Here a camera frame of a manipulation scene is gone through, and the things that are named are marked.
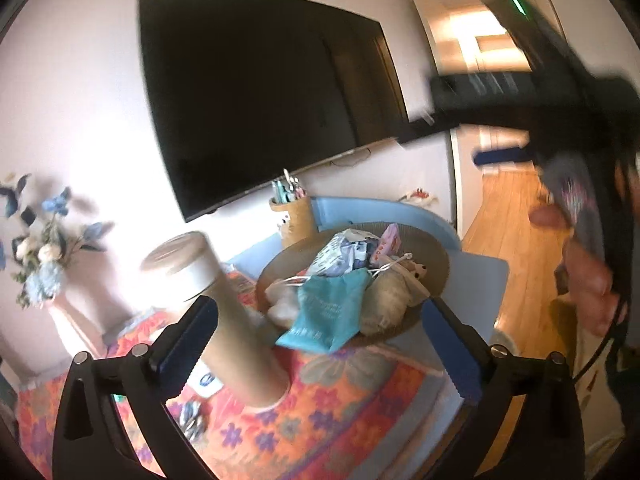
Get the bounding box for floral tablecloth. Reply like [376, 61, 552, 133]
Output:
[14, 263, 482, 480]

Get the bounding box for blue white patterned packet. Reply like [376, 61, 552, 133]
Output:
[306, 229, 380, 278]

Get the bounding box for black television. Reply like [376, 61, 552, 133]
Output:
[138, 0, 408, 221]

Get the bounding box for white ribbed vase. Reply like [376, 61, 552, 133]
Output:
[46, 294, 106, 359]

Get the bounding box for woven round basket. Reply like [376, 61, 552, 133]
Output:
[255, 224, 450, 348]

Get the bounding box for blue plaid bow hair clip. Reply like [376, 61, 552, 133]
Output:
[178, 400, 206, 443]

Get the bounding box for pink snack packet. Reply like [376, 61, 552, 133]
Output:
[370, 223, 401, 266]

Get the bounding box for beige cylinder tube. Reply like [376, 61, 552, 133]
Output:
[141, 232, 290, 412]

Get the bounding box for person's right hand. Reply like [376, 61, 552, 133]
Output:
[528, 159, 640, 338]

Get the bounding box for white plush with blue bow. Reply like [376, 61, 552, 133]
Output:
[359, 252, 431, 336]

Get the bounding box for woven pen holder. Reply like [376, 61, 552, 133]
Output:
[269, 169, 318, 248]

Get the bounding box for blue artificial flowers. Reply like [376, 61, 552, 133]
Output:
[1, 174, 113, 309]

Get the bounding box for teal pouch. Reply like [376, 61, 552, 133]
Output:
[276, 269, 372, 354]

